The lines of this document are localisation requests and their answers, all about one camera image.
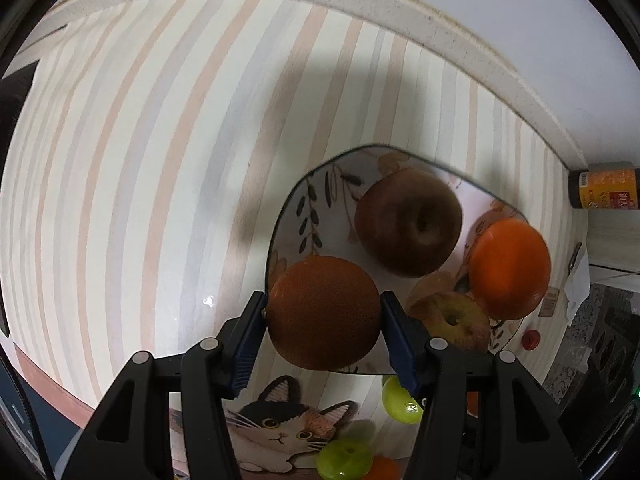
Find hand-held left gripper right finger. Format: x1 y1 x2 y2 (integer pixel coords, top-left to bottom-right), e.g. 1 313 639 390
380 291 583 480

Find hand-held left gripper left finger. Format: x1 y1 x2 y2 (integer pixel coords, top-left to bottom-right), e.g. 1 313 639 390
60 291 271 480

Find green round fruit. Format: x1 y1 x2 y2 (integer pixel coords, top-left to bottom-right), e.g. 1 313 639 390
317 437 373 480
381 375 425 425

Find large dimpled orange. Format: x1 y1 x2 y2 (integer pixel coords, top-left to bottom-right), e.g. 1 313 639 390
266 256 383 371

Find small orange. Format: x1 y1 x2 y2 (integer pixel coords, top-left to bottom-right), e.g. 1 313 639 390
367 455 403 480

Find leaf print ceramic plate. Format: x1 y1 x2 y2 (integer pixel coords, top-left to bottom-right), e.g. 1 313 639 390
267 144 531 376

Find yellow red apple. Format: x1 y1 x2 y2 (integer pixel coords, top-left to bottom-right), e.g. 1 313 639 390
406 291 493 353

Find dark brown apple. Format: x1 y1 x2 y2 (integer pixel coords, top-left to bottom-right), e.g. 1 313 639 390
354 167 463 278

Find bright smooth orange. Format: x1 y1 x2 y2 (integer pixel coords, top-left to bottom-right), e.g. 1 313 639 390
467 217 552 321

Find white paper tissue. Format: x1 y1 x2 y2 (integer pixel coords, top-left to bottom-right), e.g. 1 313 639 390
564 257 592 326

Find striped cat print table mat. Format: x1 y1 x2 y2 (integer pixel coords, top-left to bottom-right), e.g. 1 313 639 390
0 0 591 480

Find dark sauce bottle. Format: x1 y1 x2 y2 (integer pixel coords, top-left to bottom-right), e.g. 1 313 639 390
567 161 640 211

